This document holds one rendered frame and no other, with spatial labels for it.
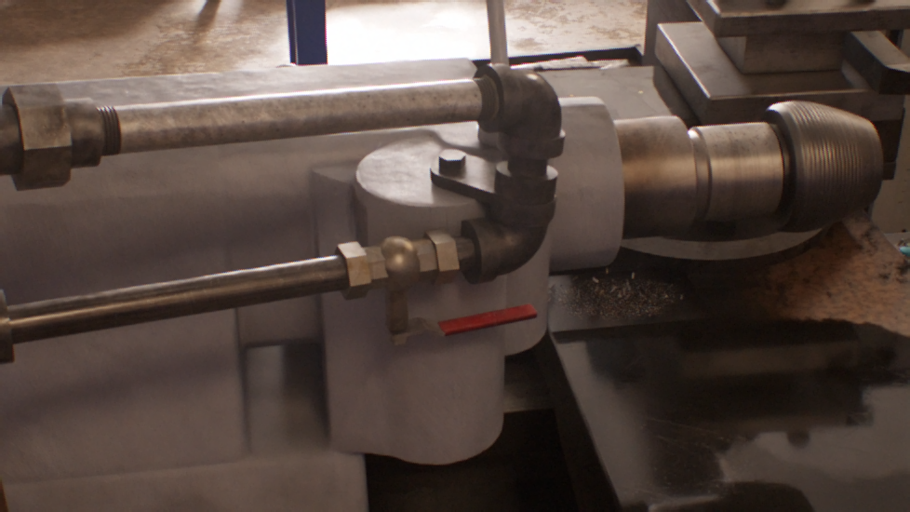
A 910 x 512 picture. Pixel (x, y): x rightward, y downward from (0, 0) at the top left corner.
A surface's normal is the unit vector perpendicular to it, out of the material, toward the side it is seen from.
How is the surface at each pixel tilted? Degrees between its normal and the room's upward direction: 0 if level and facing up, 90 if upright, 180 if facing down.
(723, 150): 37
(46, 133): 56
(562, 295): 0
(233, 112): 46
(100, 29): 0
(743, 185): 81
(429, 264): 67
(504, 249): 63
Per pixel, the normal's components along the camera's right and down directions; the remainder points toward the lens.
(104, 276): 0.15, 0.27
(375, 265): 0.38, 0.09
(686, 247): -0.14, -0.17
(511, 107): 0.48, 0.30
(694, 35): 0.00, -0.86
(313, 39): 0.15, 0.50
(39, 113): 0.45, -0.13
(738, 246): 0.16, -0.18
